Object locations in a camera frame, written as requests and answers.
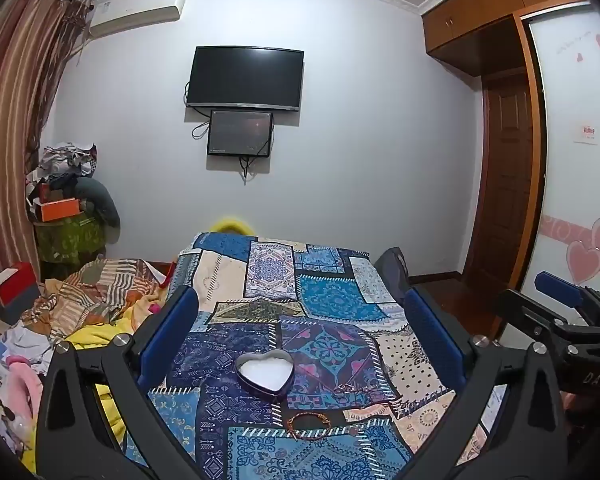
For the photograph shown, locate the grey pillow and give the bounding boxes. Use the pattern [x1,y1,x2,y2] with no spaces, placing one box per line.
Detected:
[72,178,122,232]

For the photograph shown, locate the striped orange blanket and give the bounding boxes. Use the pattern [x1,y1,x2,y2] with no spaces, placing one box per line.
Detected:
[22,257,175,343]

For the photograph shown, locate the red box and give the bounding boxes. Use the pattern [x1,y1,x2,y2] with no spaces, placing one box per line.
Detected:
[0,261,42,324]

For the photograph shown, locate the white air conditioner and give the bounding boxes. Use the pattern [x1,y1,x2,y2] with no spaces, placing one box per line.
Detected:
[87,0,188,38]

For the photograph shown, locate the dark chair back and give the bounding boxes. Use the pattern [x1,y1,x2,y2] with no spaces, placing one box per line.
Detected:
[372,247,412,307]

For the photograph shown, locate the brown striped curtain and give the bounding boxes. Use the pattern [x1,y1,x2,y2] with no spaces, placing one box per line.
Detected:
[0,0,93,311]

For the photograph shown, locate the brown wooden door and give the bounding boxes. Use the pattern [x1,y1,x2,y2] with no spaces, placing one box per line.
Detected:
[462,72,537,278]

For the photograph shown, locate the black wall television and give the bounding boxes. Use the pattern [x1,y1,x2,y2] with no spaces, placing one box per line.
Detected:
[186,46,305,112]

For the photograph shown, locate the heart-shaped tin box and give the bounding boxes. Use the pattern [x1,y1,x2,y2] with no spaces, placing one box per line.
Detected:
[234,351,296,405]

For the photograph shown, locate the white heart-print wardrobe door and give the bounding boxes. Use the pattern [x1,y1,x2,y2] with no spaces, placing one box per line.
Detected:
[524,4,600,306]

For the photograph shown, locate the brown beaded bracelet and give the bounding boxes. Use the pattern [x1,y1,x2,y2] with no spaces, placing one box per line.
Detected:
[286,411,333,442]

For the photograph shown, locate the small wall sticker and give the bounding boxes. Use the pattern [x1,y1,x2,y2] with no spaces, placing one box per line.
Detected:
[572,122,600,147]

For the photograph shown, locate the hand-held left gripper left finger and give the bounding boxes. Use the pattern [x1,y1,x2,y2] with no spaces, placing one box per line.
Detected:
[36,286,201,480]

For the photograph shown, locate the blue patchwork blanket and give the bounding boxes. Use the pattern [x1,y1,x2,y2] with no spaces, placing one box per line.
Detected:
[125,232,511,480]

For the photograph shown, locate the wooden overhead cabinet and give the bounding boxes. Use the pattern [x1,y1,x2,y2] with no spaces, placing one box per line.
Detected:
[421,0,588,77]

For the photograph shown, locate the small black wall monitor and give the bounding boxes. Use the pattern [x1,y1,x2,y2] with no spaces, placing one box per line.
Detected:
[206,108,273,157]

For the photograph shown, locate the pile of clothes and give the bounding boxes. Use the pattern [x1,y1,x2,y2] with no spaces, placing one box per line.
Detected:
[26,142,98,198]

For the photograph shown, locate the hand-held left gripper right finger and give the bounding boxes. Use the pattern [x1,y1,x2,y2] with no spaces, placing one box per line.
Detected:
[402,286,568,480]

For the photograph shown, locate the pink plush toy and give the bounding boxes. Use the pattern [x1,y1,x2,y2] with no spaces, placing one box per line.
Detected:
[0,354,45,443]

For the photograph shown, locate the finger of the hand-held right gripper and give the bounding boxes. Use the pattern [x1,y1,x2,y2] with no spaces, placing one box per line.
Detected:
[494,289,576,347]
[535,271,600,312]

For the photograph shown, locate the yellow plush item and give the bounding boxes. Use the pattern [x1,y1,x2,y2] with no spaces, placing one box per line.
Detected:
[212,216,257,236]

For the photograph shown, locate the orange box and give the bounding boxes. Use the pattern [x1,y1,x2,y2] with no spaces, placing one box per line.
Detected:
[34,198,84,222]

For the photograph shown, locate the green patterned cloth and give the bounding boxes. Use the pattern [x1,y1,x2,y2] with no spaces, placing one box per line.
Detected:
[34,212,109,264]

